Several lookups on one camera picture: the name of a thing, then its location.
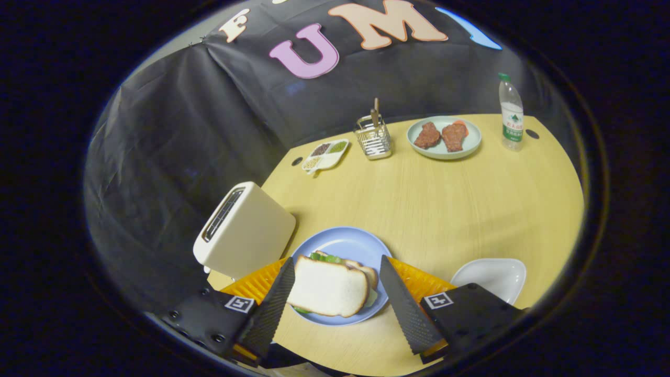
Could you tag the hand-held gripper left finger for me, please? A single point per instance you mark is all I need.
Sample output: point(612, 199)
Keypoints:
point(272, 314)

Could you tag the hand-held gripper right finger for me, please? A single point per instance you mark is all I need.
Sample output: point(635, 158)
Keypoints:
point(408, 314)

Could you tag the plain white bread slice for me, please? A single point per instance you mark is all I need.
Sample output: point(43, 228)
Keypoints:
point(327, 288)

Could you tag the green lettuce leaf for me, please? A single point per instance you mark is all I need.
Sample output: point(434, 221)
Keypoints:
point(324, 258)

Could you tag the bread slice under ham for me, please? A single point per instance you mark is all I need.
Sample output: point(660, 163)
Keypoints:
point(369, 275)

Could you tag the white toaster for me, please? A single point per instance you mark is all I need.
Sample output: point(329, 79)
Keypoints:
point(251, 235)

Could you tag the white plate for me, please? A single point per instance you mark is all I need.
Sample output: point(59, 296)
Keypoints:
point(492, 277)

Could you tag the blue plate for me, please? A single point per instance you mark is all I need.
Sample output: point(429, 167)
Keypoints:
point(345, 241)

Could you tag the pale green plate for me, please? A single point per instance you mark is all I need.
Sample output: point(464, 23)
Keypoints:
point(442, 154)

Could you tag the white divided seasoning dish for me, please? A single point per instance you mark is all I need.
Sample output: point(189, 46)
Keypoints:
point(327, 157)

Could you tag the brown meat piece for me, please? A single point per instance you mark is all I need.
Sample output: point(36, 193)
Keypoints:
point(427, 136)
point(454, 137)

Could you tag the black backdrop cloth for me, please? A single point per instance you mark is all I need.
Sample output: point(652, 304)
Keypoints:
point(183, 131)

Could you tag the clear water bottle green label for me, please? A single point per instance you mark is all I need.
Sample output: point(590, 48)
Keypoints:
point(512, 120)

